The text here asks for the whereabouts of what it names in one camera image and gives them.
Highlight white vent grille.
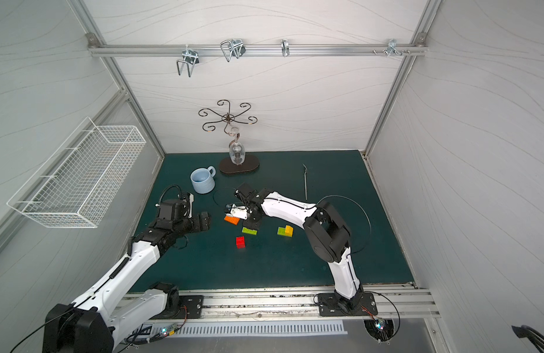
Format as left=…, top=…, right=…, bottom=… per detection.
left=170, top=320, right=348, bottom=338

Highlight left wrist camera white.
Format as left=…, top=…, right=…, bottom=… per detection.
left=184, top=193, right=194, bottom=219

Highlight black stand corner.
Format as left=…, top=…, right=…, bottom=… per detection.
left=512, top=325, right=544, bottom=353

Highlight aluminium top rail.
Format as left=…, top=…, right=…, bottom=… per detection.
left=88, top=42, right=429, bottom=58

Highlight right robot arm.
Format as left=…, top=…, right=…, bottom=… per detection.
left=226, top=183, right=379, bottom=319

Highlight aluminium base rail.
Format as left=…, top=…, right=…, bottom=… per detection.
left=76, top=286, right=441, bottom=326

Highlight green table mat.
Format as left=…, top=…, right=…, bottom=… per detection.
left=132, top=150, right=413, bottom=292

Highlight white wire basket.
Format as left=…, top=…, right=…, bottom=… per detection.
left=7, top=117, right=146, bottom=229

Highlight metal tweezers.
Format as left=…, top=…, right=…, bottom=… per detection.
left=302, top=163, right=308, bottom=201

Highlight orange lego brick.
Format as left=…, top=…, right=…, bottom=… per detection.
left=224, top=216, right=241, bottom=225

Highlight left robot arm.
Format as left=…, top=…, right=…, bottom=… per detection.
left=39, top=192, right=210, bottom=352

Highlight light blue mug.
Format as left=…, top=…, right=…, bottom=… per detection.
left=191, top=166, right=216, bottom=194

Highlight red lego brick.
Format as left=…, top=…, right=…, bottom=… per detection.
left=235, top=236, right=246, bottom=249

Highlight metal hook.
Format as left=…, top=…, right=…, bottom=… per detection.
left=372, top=39, right=411, bottom=57
left=280, top=39, right=290, bottom=57
left=176, top=49, right=199, bottom=77
left=220, top=38, right=246, bottom=62

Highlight black metal mug tree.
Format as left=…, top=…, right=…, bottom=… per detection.
left=198, top=99, right=260, bottom=176

